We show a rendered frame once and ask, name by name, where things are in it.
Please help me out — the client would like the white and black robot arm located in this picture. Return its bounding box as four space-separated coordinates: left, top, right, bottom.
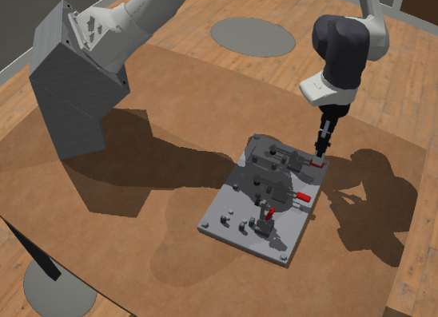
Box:
68 0 390 106

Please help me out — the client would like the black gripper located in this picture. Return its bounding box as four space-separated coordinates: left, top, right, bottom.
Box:
312 103 351 166

